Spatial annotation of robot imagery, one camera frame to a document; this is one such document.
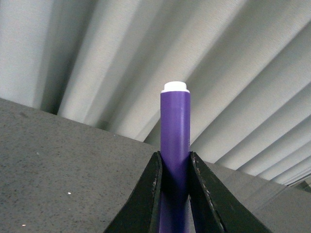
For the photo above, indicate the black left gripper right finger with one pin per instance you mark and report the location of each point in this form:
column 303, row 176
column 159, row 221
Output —
column 214, row 208

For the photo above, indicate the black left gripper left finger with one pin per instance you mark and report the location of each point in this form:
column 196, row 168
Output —
column 141, row 212

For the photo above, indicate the purple marker pen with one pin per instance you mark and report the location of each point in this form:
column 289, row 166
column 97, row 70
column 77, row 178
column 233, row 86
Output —
column 175, row 152

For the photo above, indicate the grey pleated curtain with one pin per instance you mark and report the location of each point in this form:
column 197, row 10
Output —
column 246, row 63

